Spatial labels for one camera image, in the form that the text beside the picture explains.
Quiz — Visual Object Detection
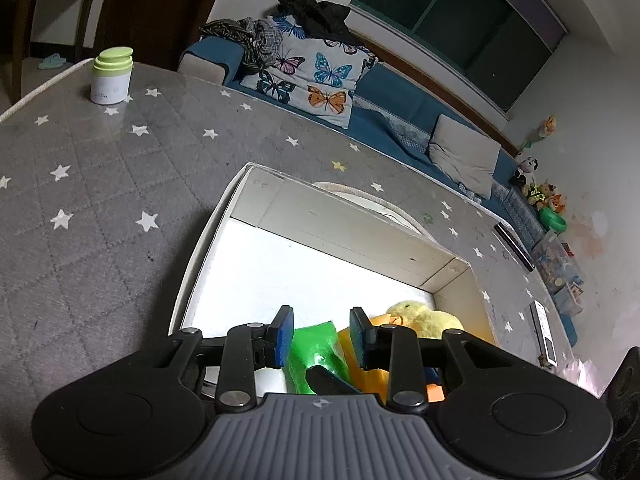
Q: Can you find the yellow plush duck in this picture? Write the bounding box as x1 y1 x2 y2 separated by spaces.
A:
386 300 464 339

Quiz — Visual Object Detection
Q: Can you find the green packet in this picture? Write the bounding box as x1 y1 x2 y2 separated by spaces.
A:
285 321 350 394

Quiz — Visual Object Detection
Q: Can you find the orange rubber duck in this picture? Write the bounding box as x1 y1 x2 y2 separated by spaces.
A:
336 313 446 403

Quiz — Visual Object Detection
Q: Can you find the white cardboard box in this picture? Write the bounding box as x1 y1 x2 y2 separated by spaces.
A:
169 164 497 344

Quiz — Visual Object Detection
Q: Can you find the white remote control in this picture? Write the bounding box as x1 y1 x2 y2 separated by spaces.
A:
529 300 558 370

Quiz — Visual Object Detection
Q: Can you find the black remote control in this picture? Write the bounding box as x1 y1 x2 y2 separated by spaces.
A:
494 222 535 273

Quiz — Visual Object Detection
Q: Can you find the clear toy storage box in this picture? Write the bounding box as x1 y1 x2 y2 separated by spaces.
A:
533 230 585 316

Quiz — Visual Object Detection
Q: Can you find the clear plastic bag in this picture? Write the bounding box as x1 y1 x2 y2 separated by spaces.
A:
559 358 605 398

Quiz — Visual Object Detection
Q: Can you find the green plastic bowl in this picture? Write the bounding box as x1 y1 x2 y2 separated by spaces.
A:
538 207 567 234

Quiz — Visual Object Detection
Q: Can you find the beige cushion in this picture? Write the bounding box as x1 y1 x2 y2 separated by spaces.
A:
428 114 500 200

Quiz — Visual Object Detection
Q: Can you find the yellow bear plush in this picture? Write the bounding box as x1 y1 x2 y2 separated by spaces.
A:
523 182 555 210

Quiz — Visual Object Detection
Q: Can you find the panda plush toy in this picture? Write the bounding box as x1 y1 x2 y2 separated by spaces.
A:
509 157 538 190

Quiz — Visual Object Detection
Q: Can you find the orange fox plush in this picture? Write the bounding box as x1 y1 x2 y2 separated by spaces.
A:
547 194 566 216

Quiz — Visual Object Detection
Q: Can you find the blue sofa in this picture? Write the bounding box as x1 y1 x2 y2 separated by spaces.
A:
166 37 542 266

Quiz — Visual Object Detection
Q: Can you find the hanging doll toy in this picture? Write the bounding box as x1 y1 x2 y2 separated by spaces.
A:
521 115 556 151

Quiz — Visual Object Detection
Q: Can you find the butterfly print quilt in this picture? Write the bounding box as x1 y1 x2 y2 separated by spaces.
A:
240 15 378 129

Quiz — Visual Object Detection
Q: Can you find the grey knitted clothing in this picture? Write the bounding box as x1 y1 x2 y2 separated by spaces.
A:
200 18 283 74

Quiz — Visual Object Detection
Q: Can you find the green lidded white jar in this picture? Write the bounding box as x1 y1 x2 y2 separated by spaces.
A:
90 47 134 105

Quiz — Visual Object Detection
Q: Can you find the black clothes pile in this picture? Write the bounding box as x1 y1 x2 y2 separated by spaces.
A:
278 0 357 44

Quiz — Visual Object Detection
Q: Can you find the dark green window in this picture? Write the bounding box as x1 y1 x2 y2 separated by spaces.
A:
352 0 566 112

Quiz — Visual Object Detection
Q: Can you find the brown wooden door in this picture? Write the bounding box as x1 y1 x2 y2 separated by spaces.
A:
93 0 215 70

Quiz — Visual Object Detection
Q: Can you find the wooden side table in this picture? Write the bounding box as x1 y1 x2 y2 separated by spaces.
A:
9 0 93 103

